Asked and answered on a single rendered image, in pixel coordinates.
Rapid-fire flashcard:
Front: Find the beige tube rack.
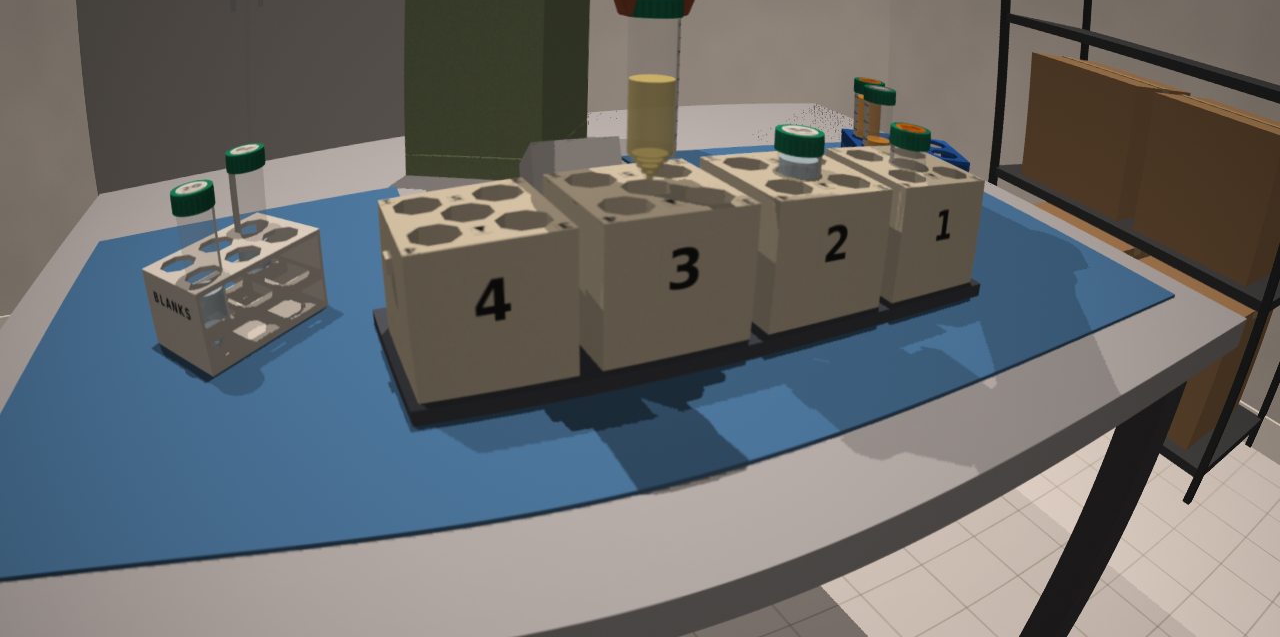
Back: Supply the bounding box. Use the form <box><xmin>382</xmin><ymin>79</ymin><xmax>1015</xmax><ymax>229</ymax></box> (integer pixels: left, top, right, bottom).
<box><xmin>142</xmin><ymin>215</ymin><xmax>328</xmax><ymax>377</ymax></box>

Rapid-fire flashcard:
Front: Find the blue bench mat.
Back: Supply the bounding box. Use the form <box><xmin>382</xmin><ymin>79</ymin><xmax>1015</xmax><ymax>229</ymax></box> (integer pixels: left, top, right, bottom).
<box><xmin>0</xmin><ymin>187</ymin><xmax>1175</xmax><ymax>582</ymax></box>

